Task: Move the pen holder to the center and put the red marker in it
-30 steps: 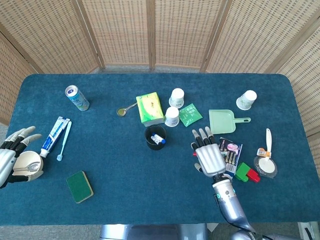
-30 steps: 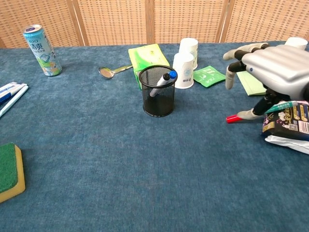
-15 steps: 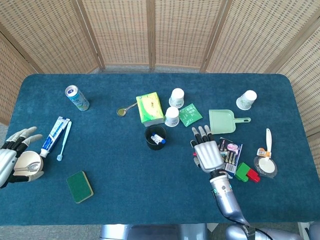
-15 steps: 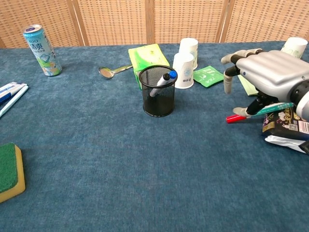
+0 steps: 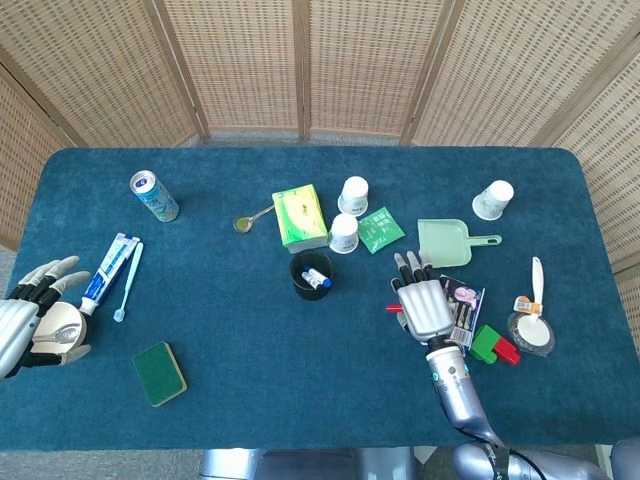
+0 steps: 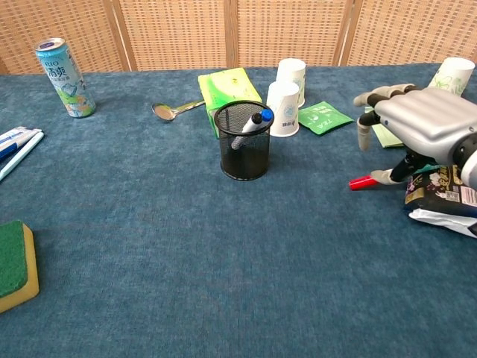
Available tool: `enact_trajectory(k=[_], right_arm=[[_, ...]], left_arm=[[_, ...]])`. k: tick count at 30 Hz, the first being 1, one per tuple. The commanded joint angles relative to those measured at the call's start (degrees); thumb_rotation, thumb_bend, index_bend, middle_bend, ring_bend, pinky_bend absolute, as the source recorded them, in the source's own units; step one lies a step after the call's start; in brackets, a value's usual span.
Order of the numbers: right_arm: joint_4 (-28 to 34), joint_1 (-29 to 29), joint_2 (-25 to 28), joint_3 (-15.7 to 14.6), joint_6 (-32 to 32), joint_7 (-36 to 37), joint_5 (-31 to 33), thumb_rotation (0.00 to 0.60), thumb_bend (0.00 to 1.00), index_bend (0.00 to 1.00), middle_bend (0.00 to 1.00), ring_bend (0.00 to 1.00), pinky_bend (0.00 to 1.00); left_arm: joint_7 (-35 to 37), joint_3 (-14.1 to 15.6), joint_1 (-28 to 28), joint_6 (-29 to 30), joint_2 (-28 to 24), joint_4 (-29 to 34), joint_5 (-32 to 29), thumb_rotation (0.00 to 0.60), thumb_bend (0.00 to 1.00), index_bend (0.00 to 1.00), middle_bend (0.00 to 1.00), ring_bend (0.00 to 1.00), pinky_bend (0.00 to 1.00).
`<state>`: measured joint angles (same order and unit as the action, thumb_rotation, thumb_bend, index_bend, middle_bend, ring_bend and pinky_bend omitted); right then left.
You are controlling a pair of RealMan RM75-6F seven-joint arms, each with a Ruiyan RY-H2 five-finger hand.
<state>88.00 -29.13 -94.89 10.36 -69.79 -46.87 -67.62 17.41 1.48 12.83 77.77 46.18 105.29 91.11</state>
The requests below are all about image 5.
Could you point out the green toy block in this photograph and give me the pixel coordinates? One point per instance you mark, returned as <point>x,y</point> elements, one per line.
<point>484,342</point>

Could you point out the woven bamboo folding screen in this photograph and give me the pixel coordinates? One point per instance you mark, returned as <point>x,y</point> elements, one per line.
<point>240,60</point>

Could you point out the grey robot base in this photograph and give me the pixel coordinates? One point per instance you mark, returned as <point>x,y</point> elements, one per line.
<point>300,465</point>

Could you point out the blue table cloth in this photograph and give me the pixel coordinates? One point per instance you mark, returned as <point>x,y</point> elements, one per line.
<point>300,390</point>

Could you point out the metal spoon with gold bowl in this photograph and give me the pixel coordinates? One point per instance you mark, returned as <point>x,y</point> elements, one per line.
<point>242,224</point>

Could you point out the blue white toothpaste tube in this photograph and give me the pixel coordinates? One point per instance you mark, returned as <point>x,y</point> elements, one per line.
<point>111,267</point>

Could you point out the clear plastic dish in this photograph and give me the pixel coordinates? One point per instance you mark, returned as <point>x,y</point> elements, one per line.
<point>550,345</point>

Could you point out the light green dustpan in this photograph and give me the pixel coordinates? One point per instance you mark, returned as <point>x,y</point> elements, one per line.
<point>447,242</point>

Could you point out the green tissue pack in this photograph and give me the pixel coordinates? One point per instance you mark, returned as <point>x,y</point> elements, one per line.
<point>300,217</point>

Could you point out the beige bowl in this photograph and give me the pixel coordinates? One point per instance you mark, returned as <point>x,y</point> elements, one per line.
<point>62,312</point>

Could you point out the light blue toothbrush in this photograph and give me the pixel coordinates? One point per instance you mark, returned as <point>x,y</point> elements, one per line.
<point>131,275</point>

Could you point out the red toy block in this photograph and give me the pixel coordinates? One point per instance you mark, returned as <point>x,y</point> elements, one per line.
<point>509,352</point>

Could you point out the green tea sachet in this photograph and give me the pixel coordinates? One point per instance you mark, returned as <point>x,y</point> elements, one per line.
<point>382,230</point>

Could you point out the light blue beverage can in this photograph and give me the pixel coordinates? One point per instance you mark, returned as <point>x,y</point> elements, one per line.
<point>157,202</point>

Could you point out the silver metal spoon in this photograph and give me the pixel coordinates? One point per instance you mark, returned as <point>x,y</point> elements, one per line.
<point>67,332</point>

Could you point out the leaf print paper cup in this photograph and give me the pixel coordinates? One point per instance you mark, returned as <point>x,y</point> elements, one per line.
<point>492,200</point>

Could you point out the white paper cup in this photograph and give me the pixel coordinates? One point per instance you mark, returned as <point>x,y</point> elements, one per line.
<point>344,232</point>
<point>354,192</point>

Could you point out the black snack package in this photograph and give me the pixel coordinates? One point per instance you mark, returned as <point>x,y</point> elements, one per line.
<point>472,300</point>

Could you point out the red and teal marker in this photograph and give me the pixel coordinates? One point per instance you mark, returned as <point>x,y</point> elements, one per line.
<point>392,308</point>

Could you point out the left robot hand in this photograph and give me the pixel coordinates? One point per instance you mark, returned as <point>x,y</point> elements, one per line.
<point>12,325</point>

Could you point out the green yellow sponge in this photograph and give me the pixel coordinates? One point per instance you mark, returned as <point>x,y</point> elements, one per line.
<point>160,374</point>

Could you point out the white plastic scoop with label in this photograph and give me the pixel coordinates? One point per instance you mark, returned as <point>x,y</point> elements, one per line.
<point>537,280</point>

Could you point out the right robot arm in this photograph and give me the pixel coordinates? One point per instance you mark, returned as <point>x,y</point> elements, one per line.
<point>460,395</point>

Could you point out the black cup with items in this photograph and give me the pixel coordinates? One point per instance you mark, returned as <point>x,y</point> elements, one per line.
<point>300,292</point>

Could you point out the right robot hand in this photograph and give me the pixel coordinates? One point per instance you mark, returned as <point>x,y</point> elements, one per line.
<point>425,310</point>

